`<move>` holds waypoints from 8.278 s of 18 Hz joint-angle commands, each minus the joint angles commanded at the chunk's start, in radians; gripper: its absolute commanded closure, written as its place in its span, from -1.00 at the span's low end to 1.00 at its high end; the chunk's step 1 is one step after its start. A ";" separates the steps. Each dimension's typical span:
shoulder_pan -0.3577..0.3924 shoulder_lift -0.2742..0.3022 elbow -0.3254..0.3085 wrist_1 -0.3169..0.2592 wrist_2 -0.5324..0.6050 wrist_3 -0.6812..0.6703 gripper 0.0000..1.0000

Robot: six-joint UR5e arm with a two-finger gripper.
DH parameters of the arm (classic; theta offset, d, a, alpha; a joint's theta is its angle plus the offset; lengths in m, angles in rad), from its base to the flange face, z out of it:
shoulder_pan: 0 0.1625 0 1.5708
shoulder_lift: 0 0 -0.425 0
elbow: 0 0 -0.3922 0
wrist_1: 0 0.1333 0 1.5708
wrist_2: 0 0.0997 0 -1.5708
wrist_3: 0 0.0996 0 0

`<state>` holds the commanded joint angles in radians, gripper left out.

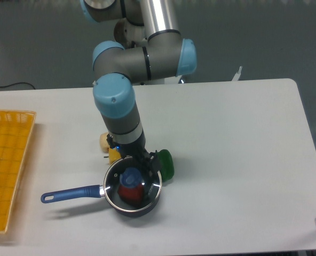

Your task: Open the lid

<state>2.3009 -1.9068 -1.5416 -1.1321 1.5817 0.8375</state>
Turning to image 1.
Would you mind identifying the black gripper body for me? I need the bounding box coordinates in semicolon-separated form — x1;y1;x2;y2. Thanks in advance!
107;133;148;162

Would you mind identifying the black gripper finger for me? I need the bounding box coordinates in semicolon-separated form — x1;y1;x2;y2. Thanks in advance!
146;150;161;176

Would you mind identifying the yellow bell pepper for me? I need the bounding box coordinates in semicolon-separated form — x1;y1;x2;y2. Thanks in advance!
108;148;121;165

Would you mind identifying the glass lid blue knob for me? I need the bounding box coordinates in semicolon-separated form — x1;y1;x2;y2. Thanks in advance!
103;156;162;217

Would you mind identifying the beige bread loaf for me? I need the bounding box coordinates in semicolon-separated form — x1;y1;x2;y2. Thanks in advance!
99;132;109;153

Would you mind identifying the red bell pepper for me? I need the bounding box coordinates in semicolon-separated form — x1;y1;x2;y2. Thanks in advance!
117;181;145;207

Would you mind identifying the blue saucepan with handle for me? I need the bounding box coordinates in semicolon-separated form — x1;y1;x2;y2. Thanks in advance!
41;156;162;217

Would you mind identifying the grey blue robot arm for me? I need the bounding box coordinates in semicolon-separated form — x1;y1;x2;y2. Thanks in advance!
80;1;197;179

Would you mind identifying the green bell pepper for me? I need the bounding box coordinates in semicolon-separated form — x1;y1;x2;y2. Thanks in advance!
158;149;175;182

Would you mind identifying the yellow wicker basket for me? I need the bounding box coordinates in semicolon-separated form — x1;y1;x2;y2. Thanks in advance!
0;110;36;234

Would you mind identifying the white bracket behind table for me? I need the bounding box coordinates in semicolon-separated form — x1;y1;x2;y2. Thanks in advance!
232;66;242;82

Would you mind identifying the black floor cable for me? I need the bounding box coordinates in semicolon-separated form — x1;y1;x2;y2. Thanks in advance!
0;82;36;90

